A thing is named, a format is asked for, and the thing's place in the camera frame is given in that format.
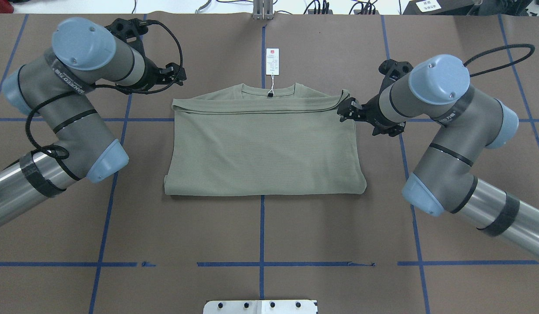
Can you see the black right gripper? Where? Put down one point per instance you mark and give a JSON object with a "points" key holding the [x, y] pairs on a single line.
{"points": [[370, 111]]}

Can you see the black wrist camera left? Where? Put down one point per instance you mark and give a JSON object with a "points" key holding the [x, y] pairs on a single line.
{"points": [[128, 30]]}

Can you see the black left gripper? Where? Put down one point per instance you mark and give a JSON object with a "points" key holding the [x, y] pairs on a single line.
{"points": [[152, 74]]}

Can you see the aluminium frame post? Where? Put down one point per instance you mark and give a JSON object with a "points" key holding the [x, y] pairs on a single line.
{"points": [[263, 9]]}

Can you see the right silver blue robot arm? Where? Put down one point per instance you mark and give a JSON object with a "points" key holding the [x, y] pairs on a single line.
{"points": [[469, 122]]}

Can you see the white paper price tag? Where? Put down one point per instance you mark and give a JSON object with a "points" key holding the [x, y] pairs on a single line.
{"points": [[272, 62]]}

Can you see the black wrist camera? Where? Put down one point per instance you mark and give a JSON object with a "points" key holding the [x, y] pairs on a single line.
{"points": [[128, 30], [393, 70]]}

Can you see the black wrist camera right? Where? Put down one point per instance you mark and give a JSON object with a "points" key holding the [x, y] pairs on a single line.
{"points": [[393, 70]]}

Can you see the red cylindrical bottle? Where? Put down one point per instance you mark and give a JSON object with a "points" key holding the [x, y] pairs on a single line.
{"points": [[6, 7]]}

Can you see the olive green long-sleeve shirt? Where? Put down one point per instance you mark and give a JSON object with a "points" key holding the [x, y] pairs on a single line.
{"points": [[242, 141]]}

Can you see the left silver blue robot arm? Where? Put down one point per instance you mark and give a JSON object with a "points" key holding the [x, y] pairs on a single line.
{"points": [[70, 140]]}

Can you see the white camera mast with base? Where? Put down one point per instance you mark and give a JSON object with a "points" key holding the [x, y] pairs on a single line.
{"points": [[261, 307]]}

